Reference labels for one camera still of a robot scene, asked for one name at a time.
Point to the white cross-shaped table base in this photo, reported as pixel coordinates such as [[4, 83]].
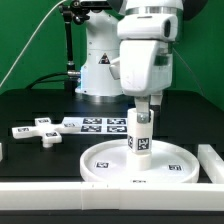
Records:
[[49, 133]]

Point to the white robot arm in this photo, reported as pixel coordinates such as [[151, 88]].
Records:
[[183, 9]]

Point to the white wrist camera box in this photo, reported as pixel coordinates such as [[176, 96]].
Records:
[[162, 27]]

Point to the white fence rail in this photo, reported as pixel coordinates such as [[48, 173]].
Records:
[[212, 163], [94, 196]]

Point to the white round table top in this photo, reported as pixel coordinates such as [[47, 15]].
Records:
[[113, 161]]

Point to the white marker tag sheet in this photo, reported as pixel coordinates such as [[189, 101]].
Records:
[[98, 125]]

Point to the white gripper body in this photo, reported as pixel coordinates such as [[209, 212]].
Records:
[[143, 67]]

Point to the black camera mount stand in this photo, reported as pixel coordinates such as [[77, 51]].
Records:
[[70, 43]]

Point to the white right fence rail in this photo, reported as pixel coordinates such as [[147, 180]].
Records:
[[212, 163]]

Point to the white front fence rail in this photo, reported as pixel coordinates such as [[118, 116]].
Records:
[[94, 196]]

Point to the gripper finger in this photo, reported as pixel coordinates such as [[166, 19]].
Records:
[[142, 110], [156, 99]]

